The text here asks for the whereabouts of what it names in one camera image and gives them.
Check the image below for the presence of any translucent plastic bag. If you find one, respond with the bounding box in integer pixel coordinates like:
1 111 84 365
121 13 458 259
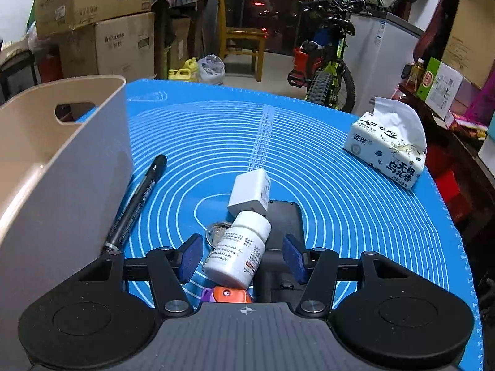
197 54 226 85

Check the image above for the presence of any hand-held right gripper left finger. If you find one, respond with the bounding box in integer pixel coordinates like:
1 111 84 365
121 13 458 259
73 234 204 318

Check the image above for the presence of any white pill bottle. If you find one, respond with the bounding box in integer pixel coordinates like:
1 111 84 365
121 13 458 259
203 210 272 290

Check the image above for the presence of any blue silicone mat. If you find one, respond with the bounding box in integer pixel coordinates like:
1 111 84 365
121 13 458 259
75 79 486 371

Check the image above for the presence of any orange purple toy knife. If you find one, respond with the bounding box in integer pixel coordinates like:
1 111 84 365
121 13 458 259
201 286 253 304

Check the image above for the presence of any flat brown cardboard box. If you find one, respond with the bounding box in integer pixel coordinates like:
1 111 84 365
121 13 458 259
441 0 495 90

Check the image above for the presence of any red container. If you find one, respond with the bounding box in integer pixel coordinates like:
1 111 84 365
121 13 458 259
38 52 63 83

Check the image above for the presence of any wooden chair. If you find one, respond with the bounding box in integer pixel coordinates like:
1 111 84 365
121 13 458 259
217 0 268 83

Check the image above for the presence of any dark glass door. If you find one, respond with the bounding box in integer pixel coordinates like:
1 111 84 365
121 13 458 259
226 0 311 57

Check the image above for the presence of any tall cardboard box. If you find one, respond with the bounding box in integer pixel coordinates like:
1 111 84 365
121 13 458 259
58 11 157 83

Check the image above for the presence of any dark wooden side table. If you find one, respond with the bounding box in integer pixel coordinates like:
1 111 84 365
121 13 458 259
398 84 495 240

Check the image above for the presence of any clear tape roll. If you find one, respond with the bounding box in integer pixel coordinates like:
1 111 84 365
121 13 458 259
205 222 233 248

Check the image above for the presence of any white charger adapter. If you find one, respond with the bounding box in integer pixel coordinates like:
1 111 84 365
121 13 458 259
227 168 272 217

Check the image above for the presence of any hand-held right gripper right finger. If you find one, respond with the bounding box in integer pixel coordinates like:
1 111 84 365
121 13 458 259
282 234 419 318

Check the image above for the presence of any white chest freezer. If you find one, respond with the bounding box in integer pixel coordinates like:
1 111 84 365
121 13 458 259
345 10 425 116

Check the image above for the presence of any black marker pen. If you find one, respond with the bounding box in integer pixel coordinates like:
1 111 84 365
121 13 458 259
102 154 168 256

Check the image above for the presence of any beige plastic storage basket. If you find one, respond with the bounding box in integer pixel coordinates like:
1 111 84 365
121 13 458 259
0 75 135 360

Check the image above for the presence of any white tissue pack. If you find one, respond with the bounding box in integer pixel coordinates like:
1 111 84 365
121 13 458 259
342 96 428 192

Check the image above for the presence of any cloth covered table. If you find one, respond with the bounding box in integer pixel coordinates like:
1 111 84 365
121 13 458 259
152 0 210 80

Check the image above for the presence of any black rectangular device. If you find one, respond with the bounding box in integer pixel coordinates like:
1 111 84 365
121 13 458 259
254 199 307 303

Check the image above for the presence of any green white carton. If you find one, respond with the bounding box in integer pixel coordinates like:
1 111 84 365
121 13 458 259
417 57 463 113

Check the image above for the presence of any black metal rack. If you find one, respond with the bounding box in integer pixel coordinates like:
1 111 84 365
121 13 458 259
0 49 40 102

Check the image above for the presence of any red bicycle bag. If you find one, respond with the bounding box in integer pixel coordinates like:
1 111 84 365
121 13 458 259
292 45 325 86

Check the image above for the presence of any green black bicycle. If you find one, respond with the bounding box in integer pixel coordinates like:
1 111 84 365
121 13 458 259
287 3 357 111

